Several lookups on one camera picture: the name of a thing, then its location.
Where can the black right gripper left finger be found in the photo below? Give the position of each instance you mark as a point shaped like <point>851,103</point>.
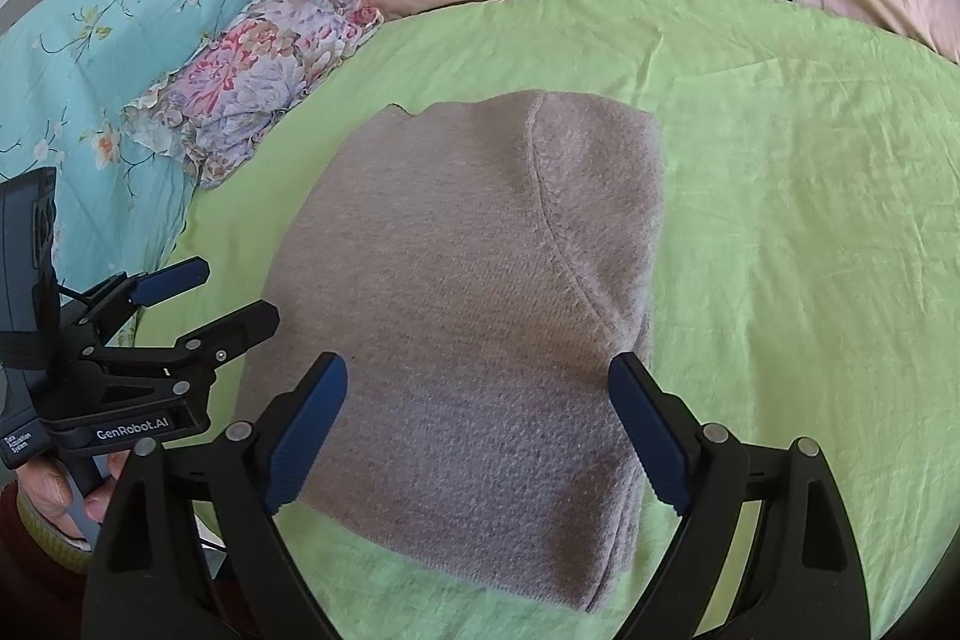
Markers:
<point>295,426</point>

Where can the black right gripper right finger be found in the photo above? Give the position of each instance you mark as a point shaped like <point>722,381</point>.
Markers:
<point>661,429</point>

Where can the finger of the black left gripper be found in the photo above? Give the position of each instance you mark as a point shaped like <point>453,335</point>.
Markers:
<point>148,289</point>
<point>208,347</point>

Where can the beige knit sweater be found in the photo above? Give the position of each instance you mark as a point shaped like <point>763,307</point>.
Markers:
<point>478,266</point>

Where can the person's left hand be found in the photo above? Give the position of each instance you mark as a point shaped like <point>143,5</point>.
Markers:
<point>47,487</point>

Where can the teal floral blanket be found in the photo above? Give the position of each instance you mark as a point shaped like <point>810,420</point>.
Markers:
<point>69,68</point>

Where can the floral ruffled pillow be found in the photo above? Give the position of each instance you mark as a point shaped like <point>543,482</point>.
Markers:
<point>212,114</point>

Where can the green bed sheet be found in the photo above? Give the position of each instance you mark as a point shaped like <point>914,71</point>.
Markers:
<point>807,282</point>

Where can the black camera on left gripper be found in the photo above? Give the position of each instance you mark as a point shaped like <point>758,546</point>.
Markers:
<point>30,300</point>

